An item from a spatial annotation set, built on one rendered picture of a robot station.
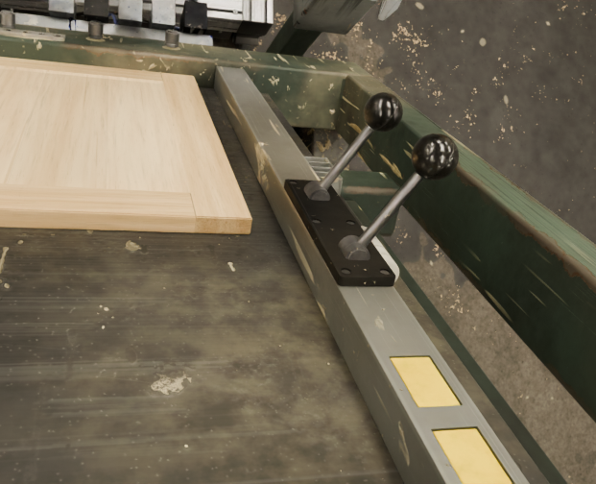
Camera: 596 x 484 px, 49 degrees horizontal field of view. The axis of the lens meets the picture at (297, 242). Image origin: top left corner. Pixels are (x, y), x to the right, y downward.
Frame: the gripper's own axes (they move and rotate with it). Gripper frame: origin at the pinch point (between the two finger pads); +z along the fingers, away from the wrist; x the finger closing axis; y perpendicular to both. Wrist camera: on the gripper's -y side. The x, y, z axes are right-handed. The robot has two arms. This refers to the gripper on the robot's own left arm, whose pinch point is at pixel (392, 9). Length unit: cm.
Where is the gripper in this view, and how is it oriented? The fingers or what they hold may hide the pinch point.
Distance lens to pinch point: 73.5
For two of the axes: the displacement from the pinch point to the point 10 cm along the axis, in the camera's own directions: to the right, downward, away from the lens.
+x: -1.4, 6.5, -7.5
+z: -2.5, 7.1, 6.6
